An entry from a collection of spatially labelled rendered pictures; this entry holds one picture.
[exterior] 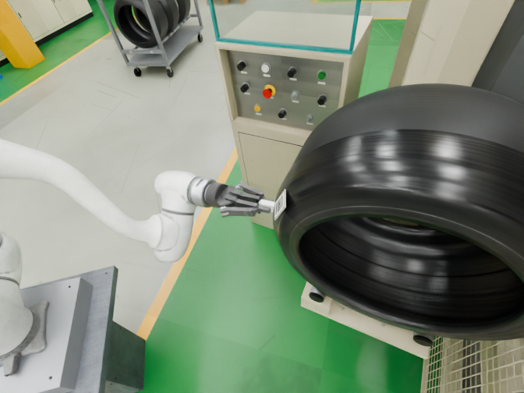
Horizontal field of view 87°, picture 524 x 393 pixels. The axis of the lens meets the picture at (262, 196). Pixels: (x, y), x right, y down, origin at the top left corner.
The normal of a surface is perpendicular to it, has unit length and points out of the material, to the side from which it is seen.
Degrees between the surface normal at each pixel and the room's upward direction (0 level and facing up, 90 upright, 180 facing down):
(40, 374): 3
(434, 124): 7
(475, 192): 43
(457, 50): 90
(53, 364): 3
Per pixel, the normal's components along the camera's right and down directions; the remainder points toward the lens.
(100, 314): -0.09, -0.64
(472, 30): -0.42, 0.72
